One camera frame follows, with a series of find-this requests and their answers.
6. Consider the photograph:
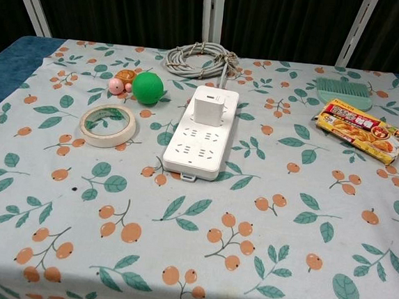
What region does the green brush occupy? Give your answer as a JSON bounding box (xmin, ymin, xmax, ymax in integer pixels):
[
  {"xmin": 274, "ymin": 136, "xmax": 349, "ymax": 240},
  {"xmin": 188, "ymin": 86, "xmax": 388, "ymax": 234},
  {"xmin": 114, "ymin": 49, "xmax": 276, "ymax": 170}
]
[{"xmin": 313, "ymin": 77, "xmax": 375, "ymax": 114}]

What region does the white power strip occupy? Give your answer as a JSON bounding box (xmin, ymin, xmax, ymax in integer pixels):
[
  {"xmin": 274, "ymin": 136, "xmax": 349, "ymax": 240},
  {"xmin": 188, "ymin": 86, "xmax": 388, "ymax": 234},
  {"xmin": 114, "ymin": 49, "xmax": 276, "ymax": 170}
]
[{"xmin": 160, "ymin": 82, "xmax": 241, "ymax": 187}]

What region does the black curtain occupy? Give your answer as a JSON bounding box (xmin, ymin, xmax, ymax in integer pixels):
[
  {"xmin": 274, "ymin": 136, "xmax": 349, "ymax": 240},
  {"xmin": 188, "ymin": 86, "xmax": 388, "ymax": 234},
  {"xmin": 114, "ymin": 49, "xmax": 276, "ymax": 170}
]
[{"xmin": 0, "ymin": 0, "xmax": 399, "ymax": 101}]

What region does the white plug adapter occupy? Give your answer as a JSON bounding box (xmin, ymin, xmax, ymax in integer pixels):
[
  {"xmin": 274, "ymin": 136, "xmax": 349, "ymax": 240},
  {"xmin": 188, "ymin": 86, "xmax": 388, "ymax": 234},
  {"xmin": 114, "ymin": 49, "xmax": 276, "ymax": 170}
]
[{"xmin": 191, "ymin": 93, "xmax": 221, "ymax": 128}]

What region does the blue table cover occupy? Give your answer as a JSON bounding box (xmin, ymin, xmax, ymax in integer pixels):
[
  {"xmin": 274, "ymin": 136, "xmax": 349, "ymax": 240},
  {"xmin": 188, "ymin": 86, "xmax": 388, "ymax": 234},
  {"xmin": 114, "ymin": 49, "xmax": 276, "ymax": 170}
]
[{"xmin": 0, "ymin": 33, "xmax": 67, "ymax": 127}]

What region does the green ball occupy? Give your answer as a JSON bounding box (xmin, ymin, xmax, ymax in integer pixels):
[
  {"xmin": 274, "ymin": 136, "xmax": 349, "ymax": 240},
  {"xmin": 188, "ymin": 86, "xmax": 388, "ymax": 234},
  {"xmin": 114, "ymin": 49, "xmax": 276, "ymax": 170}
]
[{"xmin": 131, "ymin": 70, "xmax": 166, "ymax": 109}]

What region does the grey cable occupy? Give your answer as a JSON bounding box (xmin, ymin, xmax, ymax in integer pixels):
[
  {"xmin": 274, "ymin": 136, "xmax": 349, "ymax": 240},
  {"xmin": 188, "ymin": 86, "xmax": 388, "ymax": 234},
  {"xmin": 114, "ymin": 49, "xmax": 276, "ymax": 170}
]
[{"xmin": 161, "ymin": 39, "xmax": 240, "ymax": 90}]

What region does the floral tablecloth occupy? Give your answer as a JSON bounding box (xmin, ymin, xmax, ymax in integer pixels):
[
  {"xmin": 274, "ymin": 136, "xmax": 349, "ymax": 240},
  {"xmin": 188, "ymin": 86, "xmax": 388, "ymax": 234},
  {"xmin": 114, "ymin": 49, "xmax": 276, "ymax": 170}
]
[{"xmin": 0, "ymin": 33, "xmax": 399, "ymax": 299}]

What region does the pink and orange turtle toy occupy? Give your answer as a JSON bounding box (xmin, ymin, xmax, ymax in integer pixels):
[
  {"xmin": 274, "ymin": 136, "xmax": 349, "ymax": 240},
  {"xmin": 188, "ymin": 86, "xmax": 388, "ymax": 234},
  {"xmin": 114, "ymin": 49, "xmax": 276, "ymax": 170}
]
[{"xmin": 107, "ymin": 68, "xmax": 138, "ymax": 98}]

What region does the roll of white tape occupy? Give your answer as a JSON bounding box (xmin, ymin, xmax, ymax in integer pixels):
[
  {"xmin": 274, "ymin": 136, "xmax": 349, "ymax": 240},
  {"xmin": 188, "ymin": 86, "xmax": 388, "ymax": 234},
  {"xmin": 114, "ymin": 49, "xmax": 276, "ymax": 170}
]
[{"xmin": 77, "ymin": 102, "xmax": 139, "ymax": 151}]

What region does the yellow curry box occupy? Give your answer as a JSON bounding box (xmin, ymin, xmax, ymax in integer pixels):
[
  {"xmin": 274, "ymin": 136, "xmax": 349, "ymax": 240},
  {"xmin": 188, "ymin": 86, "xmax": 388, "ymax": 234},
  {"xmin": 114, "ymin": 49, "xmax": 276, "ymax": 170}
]
[{"xmin": 311, "ymin": 98, "xmax": 399, "ymax": 168}]

